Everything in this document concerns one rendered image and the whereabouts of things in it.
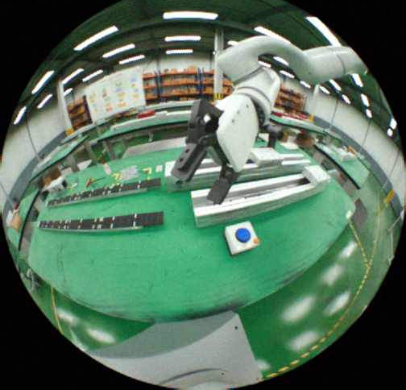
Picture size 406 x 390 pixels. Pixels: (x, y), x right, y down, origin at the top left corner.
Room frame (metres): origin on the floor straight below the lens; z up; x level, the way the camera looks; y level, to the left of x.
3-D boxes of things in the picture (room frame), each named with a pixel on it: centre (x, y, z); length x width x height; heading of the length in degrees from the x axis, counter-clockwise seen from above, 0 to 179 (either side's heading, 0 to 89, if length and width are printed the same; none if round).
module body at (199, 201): (0.31, -0.36, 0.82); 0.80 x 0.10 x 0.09; 102
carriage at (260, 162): (0.49, -0.32, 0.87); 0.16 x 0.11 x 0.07; 102
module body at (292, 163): (0.49, -0.32, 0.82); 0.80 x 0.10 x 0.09; 102
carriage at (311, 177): (0.36, -0.61, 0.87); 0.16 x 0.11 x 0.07; 102
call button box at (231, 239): (0.13, -0.11, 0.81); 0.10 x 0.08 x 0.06; 12
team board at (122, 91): (2.68, 2.03, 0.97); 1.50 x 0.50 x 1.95; 103
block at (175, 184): (0.39, 0.11, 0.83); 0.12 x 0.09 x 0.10; 12
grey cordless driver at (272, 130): (0.71, -0.44, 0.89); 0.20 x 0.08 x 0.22; 14
